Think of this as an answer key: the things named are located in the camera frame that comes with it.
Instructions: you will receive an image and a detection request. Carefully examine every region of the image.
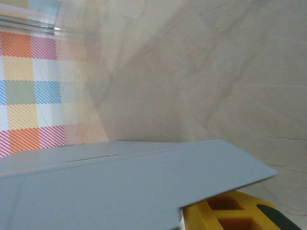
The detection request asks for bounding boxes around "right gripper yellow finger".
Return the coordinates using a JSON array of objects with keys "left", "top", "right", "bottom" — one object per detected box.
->
[{"left": 181, "top": 190, "right": 306, "bottom": 230}]

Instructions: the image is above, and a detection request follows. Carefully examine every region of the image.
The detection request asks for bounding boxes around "aluminium frame post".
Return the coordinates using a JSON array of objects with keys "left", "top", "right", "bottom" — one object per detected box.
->
[{"left": 0, "top": 13, "right": 62, "bottom": 33}]

